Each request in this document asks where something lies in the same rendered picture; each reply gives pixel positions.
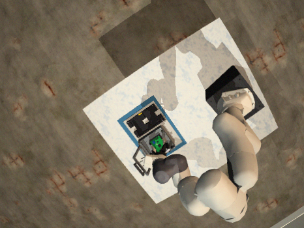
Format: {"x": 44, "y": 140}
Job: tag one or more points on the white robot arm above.
{"x": 225, "y": 196}

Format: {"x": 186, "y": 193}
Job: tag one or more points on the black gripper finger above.
{"x": 165, "y": 146}
{"x": 153, "y": 151}

